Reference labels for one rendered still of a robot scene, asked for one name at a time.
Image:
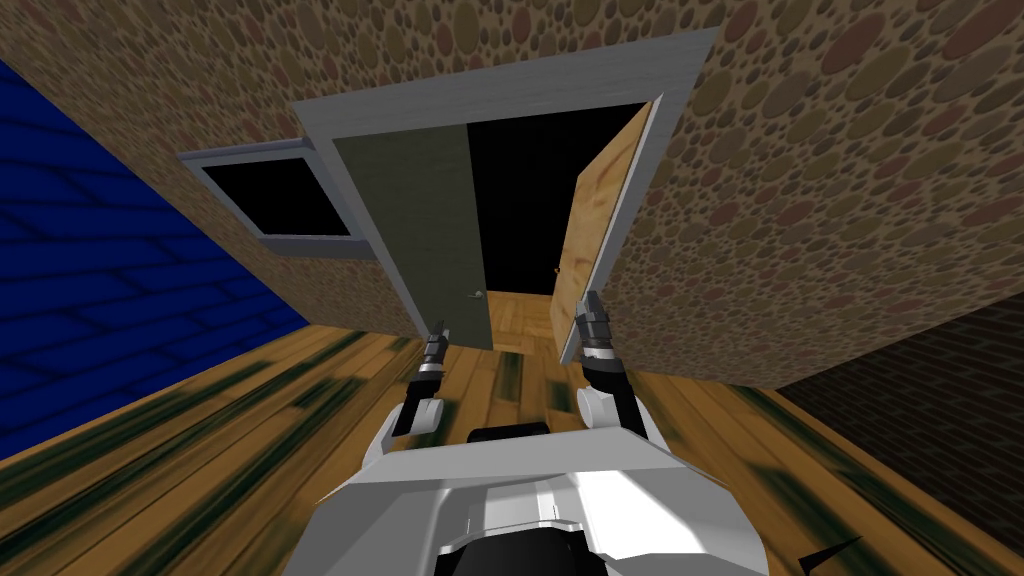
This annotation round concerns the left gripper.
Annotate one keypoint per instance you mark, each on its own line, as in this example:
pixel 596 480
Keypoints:
pixel 434 349

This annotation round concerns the light wooden door leaf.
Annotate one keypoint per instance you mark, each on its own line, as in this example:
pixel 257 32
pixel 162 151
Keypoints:
pixel 596 240

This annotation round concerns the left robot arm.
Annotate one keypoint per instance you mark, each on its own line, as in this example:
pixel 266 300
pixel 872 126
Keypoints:
pixel 416 416

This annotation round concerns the olive grey door leaf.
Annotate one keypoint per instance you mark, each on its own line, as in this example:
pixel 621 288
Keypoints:
pixel 424 232

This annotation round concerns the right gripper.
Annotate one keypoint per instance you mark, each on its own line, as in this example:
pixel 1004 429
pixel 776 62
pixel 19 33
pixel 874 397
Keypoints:
pixel 594 328

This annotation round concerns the grey framed window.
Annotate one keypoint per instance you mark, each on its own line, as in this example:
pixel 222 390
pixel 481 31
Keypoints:
pixel 276 200

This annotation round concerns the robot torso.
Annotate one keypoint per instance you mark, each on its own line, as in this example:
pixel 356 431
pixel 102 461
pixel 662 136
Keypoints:
pixel 512 480

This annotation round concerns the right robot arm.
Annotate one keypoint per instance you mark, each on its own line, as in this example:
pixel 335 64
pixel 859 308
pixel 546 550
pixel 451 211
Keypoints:
pixel 608 392

